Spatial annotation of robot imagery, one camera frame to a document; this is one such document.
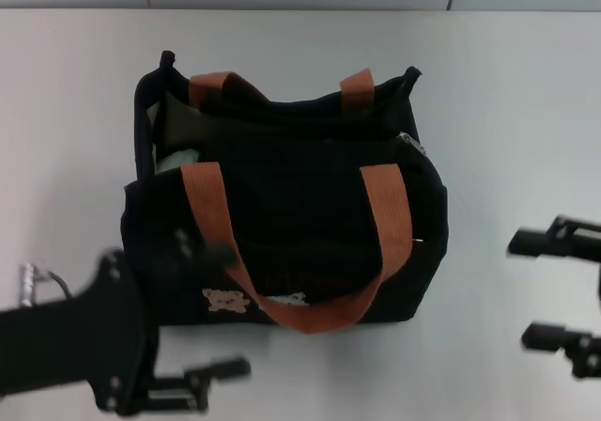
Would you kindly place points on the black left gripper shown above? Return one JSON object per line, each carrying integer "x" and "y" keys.
{"x": 70, "y": 341}

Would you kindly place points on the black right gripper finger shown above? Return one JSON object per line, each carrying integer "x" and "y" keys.
{"x": 549, "y": 336}
{"x": 540, "y": 241}

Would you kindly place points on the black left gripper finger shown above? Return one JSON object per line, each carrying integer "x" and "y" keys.
{"x": 197, "y": 254}

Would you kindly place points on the silver zipper pull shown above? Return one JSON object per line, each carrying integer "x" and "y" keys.
{"x": 414, "y": 143}

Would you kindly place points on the blue terry towel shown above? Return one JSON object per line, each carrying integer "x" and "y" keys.
{"x": 180, "y": 159}

